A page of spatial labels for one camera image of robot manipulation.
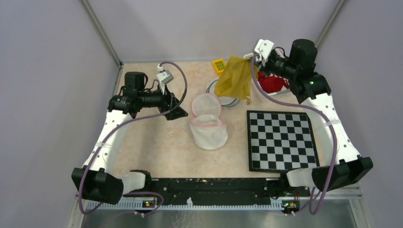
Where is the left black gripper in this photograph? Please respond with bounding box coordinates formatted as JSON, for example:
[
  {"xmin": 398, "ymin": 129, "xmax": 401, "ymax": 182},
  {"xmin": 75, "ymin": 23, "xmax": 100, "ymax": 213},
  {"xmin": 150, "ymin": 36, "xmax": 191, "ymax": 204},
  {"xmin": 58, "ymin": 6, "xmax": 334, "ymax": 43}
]
[{"xmin": 138, "ymin": 81, "xmax": 188, "ymax": 120}]

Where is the red satin bra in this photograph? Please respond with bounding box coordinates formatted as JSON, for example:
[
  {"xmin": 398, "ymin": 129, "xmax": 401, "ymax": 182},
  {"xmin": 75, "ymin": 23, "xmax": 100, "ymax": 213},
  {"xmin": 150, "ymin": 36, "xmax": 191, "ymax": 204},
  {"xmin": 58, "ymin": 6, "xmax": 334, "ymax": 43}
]
[{"xmin": 258, "ymin": 72, "xmax": 289, "ymax": 94}]

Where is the yellow satin bra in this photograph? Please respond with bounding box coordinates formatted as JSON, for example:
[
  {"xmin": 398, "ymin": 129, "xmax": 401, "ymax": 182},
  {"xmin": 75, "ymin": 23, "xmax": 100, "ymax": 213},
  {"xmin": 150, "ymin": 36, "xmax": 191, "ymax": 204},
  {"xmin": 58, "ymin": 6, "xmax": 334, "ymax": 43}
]
[{"xmin": 214, "ymin": 56, "xmax": 258, "ymax": 105}]

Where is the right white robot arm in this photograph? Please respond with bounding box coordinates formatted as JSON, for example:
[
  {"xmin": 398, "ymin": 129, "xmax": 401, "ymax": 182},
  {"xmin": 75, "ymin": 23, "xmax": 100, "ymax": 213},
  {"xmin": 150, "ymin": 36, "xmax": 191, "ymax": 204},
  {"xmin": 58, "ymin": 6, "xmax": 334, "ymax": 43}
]
[{"xmin": 254, "ymin": 39, "xmax": 374, "ymax": 196}]

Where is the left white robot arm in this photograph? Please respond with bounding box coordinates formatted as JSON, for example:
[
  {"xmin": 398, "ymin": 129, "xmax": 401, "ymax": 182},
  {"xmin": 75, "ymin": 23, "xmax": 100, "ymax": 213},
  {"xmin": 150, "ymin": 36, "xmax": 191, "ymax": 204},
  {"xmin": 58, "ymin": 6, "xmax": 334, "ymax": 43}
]
[{"xmin": 71, "ymin": 70, "xmax": 188, "ymax": 204}]

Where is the white plastic basket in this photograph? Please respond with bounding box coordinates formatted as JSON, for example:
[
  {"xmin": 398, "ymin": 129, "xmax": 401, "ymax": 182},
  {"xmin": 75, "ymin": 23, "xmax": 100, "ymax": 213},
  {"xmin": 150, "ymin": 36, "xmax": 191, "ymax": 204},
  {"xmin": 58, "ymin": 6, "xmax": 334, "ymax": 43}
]
[{"xmin": 257, "ymin": 71, "xmax": 290, "ymax": 98}]

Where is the yellow toy block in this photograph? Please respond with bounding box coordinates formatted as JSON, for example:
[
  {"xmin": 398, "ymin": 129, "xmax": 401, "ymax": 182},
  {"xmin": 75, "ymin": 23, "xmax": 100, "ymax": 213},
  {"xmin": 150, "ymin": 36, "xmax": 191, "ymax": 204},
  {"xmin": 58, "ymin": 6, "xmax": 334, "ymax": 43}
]
[{"xmin": 212, "ymin": 58, "xmax": 226, "ymax": 76}]

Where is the black white checkerboard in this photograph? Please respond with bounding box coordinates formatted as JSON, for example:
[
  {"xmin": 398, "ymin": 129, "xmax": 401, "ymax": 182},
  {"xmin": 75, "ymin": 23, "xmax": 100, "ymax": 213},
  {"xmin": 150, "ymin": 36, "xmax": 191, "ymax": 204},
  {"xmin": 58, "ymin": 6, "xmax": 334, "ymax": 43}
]
[{"xmin": 246, "ymin": 110, "xmax": 320, "ymax": 173}]

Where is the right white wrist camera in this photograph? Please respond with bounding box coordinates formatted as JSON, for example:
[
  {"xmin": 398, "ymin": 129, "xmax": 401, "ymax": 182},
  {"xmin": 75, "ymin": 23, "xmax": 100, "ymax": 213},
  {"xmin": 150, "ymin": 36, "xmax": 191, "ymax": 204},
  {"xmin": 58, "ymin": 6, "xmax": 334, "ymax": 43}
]
[{"xmin": 253, "ymin": 39, "xmax": 274, "ymax": 65}]

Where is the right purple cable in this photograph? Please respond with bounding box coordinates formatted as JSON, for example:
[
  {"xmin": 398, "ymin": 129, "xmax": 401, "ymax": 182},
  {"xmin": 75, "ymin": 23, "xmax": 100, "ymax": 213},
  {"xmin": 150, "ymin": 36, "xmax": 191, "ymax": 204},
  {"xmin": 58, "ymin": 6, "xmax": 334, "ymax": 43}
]
[{"xmin": 250, "ymin": 53, "xmax": 338, "ymax": 216}]

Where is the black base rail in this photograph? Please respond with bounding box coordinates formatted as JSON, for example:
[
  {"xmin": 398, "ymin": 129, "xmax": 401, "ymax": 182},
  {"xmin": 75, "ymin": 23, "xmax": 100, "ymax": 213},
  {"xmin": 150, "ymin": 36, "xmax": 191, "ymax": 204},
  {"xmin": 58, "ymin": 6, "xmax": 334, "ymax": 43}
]
[{"xmin": 123, "ymin": 177, "xmax": 311, "ymax": 207}]

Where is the white toothed cable strip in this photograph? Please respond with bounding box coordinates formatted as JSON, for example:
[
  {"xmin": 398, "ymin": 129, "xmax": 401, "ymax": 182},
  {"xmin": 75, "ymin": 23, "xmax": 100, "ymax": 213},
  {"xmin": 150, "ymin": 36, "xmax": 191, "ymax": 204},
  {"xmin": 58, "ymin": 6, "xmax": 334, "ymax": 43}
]
[{"xmin": 99, "ymin": 198, "xmax": 284, "ymax": 210}]

